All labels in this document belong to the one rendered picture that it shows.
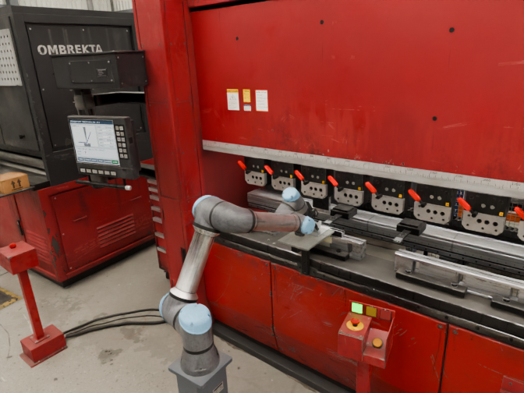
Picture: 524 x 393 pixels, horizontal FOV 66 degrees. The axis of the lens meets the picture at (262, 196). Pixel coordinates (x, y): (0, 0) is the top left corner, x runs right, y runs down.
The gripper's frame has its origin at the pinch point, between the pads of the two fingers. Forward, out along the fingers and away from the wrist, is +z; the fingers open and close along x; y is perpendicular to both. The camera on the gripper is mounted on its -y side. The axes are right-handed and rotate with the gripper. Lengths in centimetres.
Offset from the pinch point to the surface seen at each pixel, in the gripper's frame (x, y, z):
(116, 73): 101, 27, -85
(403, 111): -41, 45, -44
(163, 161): 101, 10, -29
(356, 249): -21.5, 0.7, 10.2
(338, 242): -10.7, 1.7, 9.5
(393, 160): -38, 32, -28
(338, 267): -17.2, -12.6, 7.3
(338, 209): 0.8, 24.5, 17.7
